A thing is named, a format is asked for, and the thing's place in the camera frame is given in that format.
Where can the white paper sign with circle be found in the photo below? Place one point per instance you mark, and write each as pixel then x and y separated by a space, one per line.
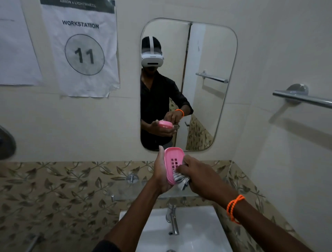
pixel 80 52

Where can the glass wall shelf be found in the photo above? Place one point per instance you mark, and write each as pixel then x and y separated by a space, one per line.
pixel 127 190

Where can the pink plastic soap dish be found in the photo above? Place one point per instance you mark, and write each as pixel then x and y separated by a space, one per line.
pixel 173 161

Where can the chrome pipe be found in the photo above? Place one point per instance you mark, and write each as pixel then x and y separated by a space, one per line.
pixel 32 244

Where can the person's right forearm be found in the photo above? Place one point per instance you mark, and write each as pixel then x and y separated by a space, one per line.
pixel 264 228

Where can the person's left hand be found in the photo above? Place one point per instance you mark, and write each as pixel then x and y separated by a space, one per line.
pixel 160 179

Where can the person's right fingers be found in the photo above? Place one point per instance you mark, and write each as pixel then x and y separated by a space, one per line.
pixel 186 167

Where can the dark round wall fixture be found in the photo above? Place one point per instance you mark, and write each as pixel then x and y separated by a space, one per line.
pixel 5 144

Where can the chrome towel bar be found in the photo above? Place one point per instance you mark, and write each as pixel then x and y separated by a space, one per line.
pixel 300 97

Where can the black shirt sleeve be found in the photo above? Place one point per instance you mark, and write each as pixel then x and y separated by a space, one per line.
pixel 106 247

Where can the grey striped cloth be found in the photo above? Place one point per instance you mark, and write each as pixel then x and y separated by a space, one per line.
pixel 181 180

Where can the person's right hand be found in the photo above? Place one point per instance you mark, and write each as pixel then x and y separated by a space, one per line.
pixel 205 181

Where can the chrome faucet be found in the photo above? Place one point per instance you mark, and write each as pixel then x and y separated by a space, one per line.
pixel 173 220

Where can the person's left thumb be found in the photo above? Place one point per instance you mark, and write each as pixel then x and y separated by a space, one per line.
pixel 161 157

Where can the white ceramic sink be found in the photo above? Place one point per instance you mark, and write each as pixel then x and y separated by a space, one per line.
pixel 199 233

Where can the person's left forearm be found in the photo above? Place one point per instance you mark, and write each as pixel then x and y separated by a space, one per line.
pixel 134 218

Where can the plain white paper sheet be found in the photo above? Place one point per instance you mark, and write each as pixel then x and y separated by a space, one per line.
pixel 15 46

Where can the rounded wall mirror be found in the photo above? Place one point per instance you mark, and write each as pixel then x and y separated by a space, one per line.
pixel 207 52

